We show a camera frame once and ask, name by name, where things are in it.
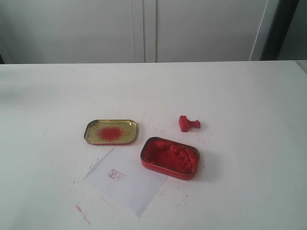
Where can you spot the red stamp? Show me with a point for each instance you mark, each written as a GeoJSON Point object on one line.
{"type": "Point", "coordinates": [186, 124]}

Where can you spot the red ink tin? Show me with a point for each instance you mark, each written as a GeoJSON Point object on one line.
{"type": "Point", "coordinates": [170, 158]}

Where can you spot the white paper sheet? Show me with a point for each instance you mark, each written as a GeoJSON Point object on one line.
{"type": "Point", "coordinates": [121, 178]}

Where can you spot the gold tin lid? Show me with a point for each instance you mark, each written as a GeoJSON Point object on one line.
{"type": "Point", "coordinates": [111, 132]}

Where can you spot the white cabinet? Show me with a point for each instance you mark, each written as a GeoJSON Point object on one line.
{"type": "Point", "coordinates": [132, 31]}

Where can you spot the dark vertical post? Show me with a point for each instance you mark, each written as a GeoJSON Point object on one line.
{"type": "Point", "coordinates": [287, 37]}

